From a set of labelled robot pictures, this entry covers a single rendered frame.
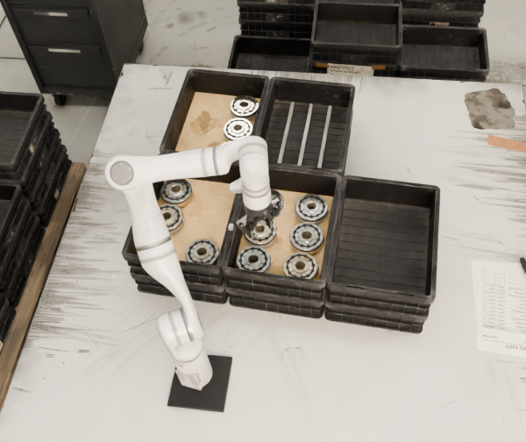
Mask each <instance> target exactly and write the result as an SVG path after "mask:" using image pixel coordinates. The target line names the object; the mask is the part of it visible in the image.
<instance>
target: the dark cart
mask: <svg viewBox="0 0 526 442"><path fill-rule="evenodd" d="M0 3H1V5H2V7H3V9H4V13H5V15H6V17H7V18H8V21H9V23H10V25H11V29H12V31H13V32H14V34H15V36H16V39H17V41H18V44H19V46H20V48H21V50H22V52H23V55H24V57H25V59H26V62H27V64H28V66H29V68H30V70H31V72H32V75H33V77H34V80H35V82H36V83H37V85H38V88H39V91H40V93H41V94H53V95H52V96H53V98H54V101H55V103H56V104H57V105H64V104H65V102H66V99H67V95H70V96H99V97H112V96H113V93H114V91H115V88H116V86H117V81H118V79H119V76H120V74H121V71H122V68H123V66H124V64H125V63H135V61H136V59H137V56H138V53H139V52H142V51H143V38H144V36H145V33H146V28H147V26H148V23H147V18H146V12H145V7H144V4H143V0H0Z"/></svg>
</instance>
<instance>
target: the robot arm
mask: <svg viewBox="0 0 526 442"><path fill-rule="evenodd" d="M236 160H239V170H240V175H241V178H239V179H237V180H236V181H235V182H232V183H231V184H230V185H229V188H230V192H231V193H243V202H244V208H245V214H244V216H243V217H242V218H241V219H239V218H236V219H235V221H236V223H237V225H238V228H239V230H240V231H242V232H243V234H244V235H247V236H248V237H249V239H254V233H253V229H254V227H256V226H257V223H258V222H259V221H260V220H261V219H263V218H266V225H267V227H268V228H269V229H271V228H272V225H273V224H274V221H273V220H274V217H278V216H279V214H280V209H281V201H280V200H279V199H278V198H277V197H276V196H275V197H274V198H273V201H272V197H271V189H270V183H269V175H268V156H267V143H266V141H265V140H263V138H261V137H258V136H245V137H243V138H240V139H236V140H233V141H232V142H229V143H226V144H224V145H221V146H213V147H205V148H198V149H192V150H188V151H183V152H178V153H171V154H164V155H156V156H141V155H140V154H138V153H135V152H125V153H119V154H117V155H115V156H114V157H112V158H111V159H110V160H109V161H108V163H107V165H106V167H105V177H106V180H107V182H108V183H109V184H110V185H111V186H112V187H113V188H115V189H119V190H123V192H124V195H125V198H126V200H127V203H128V204H129V208H130V211H131V224H132V234H133V239H134V244H135V247H136V250H137V253H138V256H139V259H140V262H141V265H142V267H143V269H144V270H145V271H146V272H147V273H148V274H149V275H150V276H151V277H153V278H154V279H155V280H157V281H158V282H160V283H161V284H163V285H164V286H165V287H166V288H168V289H169V290H170V291H171V292H172V293H173V294H174V295H175V296H176V297H177V299H178V300H179V301H180V303H181V305H182V307H181V308H180V309H177V310H172V311H169V312H168V313H165V314H162V315H160V316H159V318H158V322H157V325H158V326H157V327H158V330H159V333H160V336H161V338H162V341H163V342H164V344H165V345H166V347H167V349H168V351H169V352H170V354H171V356H172V359H173V361H174V364H175V365H176V367H177V368H176V370H175V372H176V373H177V376H178V378H179V380H180V382H181V385H183V386H187V387H190V388H192V389H197V390H202V387H203V386H205V385H206V384H207V383H208V382H209V381H210V379H211V377H212V367H211V364H210V361H209V358H208V355H207V353H206V351H205V348H204V345H203V342H202V339H201V337H202V336H203V325H202V322H201V319H200V317H199V315H198V312H197V310H196V307H195V304H194V302H193V300H192V297H191V295H190V293H189V291H188V287H187V284H186V282H185V280H184V277H183V274H182V271H181V266H180V263H179V261H178V257H177V254H176V251H175V249H174V244H173V241H172V239H171V236H170V234H169V231H168V229H167V225H166V223H165V220H164V217H163V216H162V213H161V211H160V207H159V205H158V203H157V200H156V197H155V194H154V190H153V182H161V181H167V180H174V179H184V178H196V177H205V176H213V175H225V174H227V173H228V172H229V170H230V167H231V164H232V162H234V161H236ZM270 210H271V212H270V213H269V211H270ZM245 221H246V224H245ZM249 225H250V226H249Z"/></svg>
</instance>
